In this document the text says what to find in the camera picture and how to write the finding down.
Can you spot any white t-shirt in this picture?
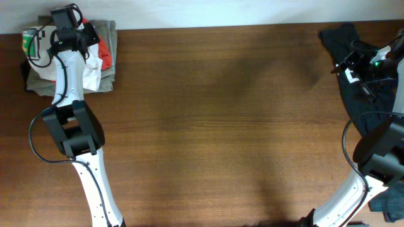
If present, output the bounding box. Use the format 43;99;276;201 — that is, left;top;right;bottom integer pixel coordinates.
22;25;112;96

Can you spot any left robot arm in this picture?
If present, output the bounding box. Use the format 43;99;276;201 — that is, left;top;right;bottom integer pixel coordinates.
41;23;125;226

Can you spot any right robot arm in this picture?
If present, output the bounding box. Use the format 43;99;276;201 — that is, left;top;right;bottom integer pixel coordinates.
297;52;403;226

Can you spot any olive folded garment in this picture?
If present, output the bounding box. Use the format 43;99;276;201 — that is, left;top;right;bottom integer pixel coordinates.
21;20;117;96

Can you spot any dark navy garment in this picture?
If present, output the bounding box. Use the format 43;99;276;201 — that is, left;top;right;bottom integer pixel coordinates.
318;23;403;223

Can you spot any red folded t-shirt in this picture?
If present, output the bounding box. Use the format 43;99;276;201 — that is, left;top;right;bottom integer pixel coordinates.
50;18;113;84

